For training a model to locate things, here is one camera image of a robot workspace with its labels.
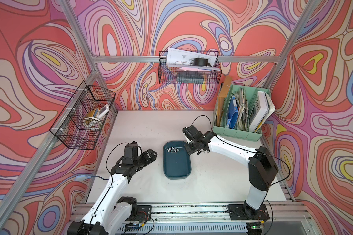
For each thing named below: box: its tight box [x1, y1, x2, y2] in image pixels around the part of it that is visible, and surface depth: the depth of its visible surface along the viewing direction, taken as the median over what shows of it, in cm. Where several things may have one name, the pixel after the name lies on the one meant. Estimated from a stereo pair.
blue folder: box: [226, 95, 239, 129], surface depth 96 cm
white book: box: [248, 91, 276, 133], surface depth 92 cm
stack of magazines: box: [234, 87, 250, 132], surface depth 97 cm
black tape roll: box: [193, 57, 213, 68], surface depth 84 cm
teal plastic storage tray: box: [162, 140, 192, 180], surface depth 91 cm
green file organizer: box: [212, 84, 272, 142], surface depth 100 cm
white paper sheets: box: [166, 47, 222, 71], surface depth 88 cm
